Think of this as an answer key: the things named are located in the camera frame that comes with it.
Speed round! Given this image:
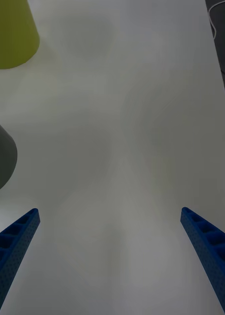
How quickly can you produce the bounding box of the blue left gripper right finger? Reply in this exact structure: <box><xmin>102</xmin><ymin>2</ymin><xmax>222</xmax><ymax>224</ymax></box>
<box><xmin>180</xmin><ymin>207</ymin><xmax>225</xmax><ymax>315</ymax></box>

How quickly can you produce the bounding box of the yellow-green plastic bin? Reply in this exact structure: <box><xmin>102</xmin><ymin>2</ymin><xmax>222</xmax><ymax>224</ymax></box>
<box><xmin>0</xmin><ymin>0</ymin><xmax>40</xmax><ymax>70</ymax></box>

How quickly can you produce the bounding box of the white cable under table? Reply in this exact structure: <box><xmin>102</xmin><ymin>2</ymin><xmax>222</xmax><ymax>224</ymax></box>
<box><xmin>208</xmin><ymin>0</ymin><xmax>225</xmax><ymax>40</ymax></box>

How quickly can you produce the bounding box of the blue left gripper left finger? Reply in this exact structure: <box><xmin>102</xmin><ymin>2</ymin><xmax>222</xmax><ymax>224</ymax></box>
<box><xmin>0</xmin><ymin>208</ymin><xmax>41</xmax><ymax>315</ymax></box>

